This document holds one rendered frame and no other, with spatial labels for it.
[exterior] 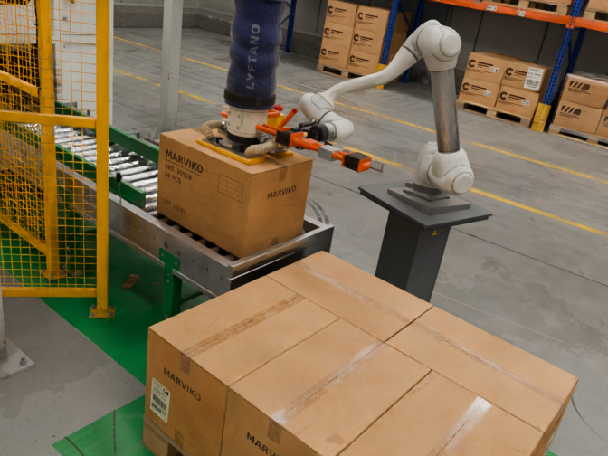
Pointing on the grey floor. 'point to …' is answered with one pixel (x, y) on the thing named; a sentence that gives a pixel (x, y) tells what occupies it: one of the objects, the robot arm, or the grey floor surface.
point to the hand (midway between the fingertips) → (292, 137)
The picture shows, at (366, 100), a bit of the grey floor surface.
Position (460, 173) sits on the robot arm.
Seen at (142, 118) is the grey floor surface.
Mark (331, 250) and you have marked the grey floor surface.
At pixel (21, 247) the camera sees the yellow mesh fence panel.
